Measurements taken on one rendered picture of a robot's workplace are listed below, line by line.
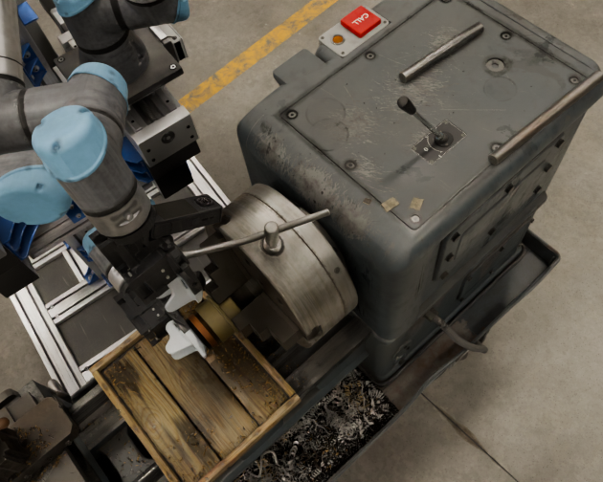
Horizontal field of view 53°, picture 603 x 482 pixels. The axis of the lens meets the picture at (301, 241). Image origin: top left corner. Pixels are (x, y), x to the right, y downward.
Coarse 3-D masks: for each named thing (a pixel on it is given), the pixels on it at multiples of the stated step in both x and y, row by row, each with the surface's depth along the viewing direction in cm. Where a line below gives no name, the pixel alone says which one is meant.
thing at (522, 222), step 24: (528, 216) 144; (504, 240) 150; (480, 264) 147; (504, 264) 171; (456, 288) 148; (480, 288) 168; (456, 312) 166; (408, 336) 146; (432, 336) 164; (384, 360) 147; (408, 360) 163
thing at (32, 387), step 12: (36, 384) 129; (36, 396) 127; (48, 396) 130; (72, 444) 122; (84, 444) 127; (84, 456) 121; (84, 468) 119; (96, 468) 122; (96, 480) 118; (108, 480) 123
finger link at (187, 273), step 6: (180, 258) 82; (180, 264) 82; (186, 264) 82; (186, 270) 82; (186, 276) 82; (192, 276) 83; (186, 282) 84; (192, 282) 84; (198, 282) 85; (192, 288) 86; (198, 288) 86
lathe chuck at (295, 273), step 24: (240, 216) 108; (264, 216) 107; (288, 240) 104; (264, 264) 103; (288, 264) 103; (312, 264) 105; (264, 288) 111; (288, 288) 103; (312, 288) 105; (336, 288) 108; (288, 312) 108; (312, 312) 106; (336, 312) 111
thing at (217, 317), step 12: (228, 300) 113; (204, 312) 112; (216, 312) 111; (228, 312) 113; (192, 324) 111; (204, 324) 111; (216, 324) 111; (228, 324) 112; (204, 336) 111; (216, 336) 112; (228, 336) 113
